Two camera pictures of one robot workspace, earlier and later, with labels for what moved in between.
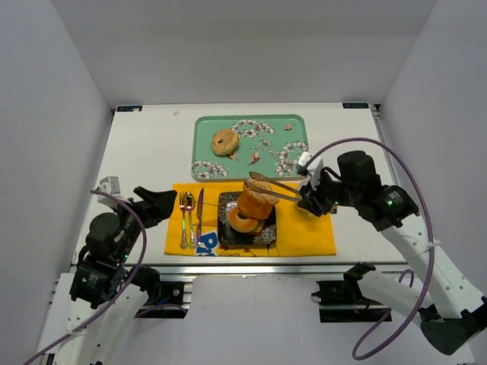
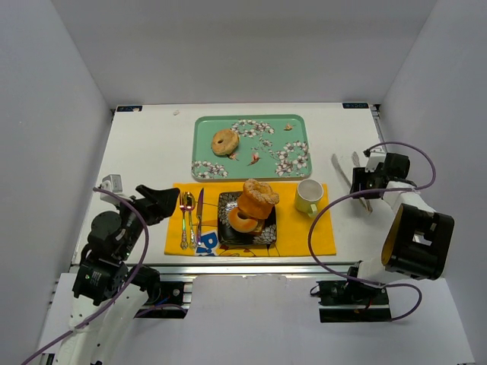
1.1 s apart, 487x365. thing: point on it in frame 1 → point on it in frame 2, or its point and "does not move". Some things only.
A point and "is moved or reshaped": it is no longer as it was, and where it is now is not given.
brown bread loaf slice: x=259 y=226 does not move
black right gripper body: x=313 y=195 → x=360 y=182
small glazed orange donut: x=240 y=223 does not move
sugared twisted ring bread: x=255 y=204 does not move
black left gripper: x=141 y=209 does not move
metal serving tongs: x=249 y=185 is moved or reshaped
